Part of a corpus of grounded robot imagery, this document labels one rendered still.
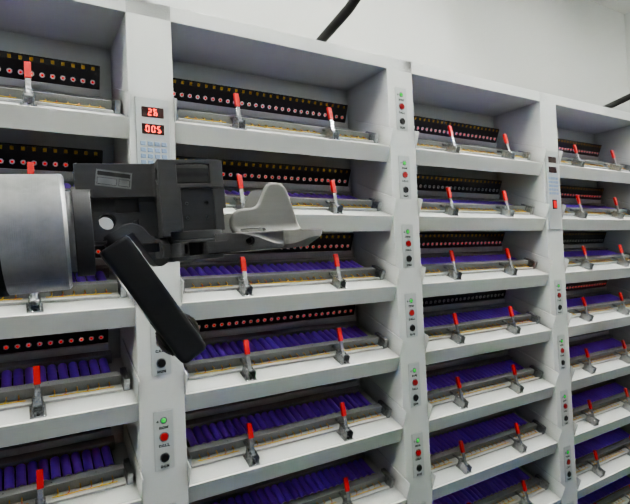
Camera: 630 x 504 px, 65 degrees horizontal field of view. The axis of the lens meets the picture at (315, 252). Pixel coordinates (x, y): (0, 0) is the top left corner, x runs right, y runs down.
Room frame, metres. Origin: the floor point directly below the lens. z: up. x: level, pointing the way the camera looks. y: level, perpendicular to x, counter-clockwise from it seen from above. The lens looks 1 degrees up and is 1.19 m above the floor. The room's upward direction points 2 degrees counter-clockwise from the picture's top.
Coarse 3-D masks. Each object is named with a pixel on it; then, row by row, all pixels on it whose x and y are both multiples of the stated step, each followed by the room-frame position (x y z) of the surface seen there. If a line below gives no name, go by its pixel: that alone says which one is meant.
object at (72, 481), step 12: (108, 468) 1.05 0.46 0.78; (120, 468) 1.05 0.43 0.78; (48, 480) 1.00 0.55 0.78; (60, 480) 1.00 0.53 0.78; (72, 480) 1.01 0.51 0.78; (84, 480) 1.02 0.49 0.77; (96, 480) 1.03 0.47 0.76; (0, 492) 0.95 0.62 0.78; (12, 492) 0.96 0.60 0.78; (24, 492) 0.96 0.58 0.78; (36, 492) 0.97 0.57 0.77; (48, 492) 0.99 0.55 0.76; (72, 492) 0.99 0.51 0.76
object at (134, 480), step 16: (96, 432) 1.12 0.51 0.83; (128, 432) 1.12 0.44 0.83; (16, 448) 1.04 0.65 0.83; (32, 448) 1.06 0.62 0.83; (128, 448) 1.12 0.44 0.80; (128, 464) 1.06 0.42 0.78; (112, 480) 1.05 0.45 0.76; (128, 480) 1.04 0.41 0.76; (48, 496) 0.99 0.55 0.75; (64, 496) 0.99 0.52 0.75; (96, 496) 1.01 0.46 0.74; (112, 496) 1.01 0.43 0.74; (128, 496) 1.02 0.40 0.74
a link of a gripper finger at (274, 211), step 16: (272, 192) 0.44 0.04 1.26; (256, 208) 0.43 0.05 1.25; (272, 208) 0.44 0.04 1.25; (288, 208) 0.44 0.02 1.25; (240, 224) 0.42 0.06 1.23; (256, 224) 0.43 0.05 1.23; (272, 224) 0.44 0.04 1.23; (288, 224) 0.44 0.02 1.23; (288, 240) 0.43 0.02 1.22; (304, 240) 0.45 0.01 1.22
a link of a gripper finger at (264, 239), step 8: (248, 232) 0.41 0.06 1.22; (256, 232) 0.42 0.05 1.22; (264, 232) 0.42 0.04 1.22; (272, 232) 0.42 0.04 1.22; (280, 232) 0.43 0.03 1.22; (216, 240) 0.40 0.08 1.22; (224, 240) 0.39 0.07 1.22; (232, 240) 0.40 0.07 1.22; (240, 240) 0.40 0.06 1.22; (248, 240) 0.41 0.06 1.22; (256, 240) 0.41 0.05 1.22; (264, 240) 0.41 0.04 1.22; (272, 240) 0.42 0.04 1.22; (280, 240) 0.43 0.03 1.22; (192, 248) 0.40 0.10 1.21; (200, 248) 0.40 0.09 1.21; (208, 248) 0.39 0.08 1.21; (216, 248) 0.39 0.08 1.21; (224, 248) 0.39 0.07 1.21; (232, 248) 0.40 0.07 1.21; (240, 248) 0.40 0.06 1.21; (248, 248) 0.40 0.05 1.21; (256, 248) 0.41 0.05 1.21; (264, 248) 0.41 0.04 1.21; (272, 248) 0.42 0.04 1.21
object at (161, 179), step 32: (160, 160) 0.38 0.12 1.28; (192, 160) 0.39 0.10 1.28; (96, 192) 0.38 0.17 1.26; (128, 192) 0.39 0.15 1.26; (160, 192) 0.38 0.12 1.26; (192, 192) 0.40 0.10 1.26; (224, 192) 0.42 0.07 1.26; (96, 224) 0.38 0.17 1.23; (128, 224) 0.39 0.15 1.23; (160, 224) 0.39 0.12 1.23; (192, 224) 0.40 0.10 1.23; (224, 224) 0.42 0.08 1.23; (160, 256) 0.40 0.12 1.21; (192, 256) 0.39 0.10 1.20
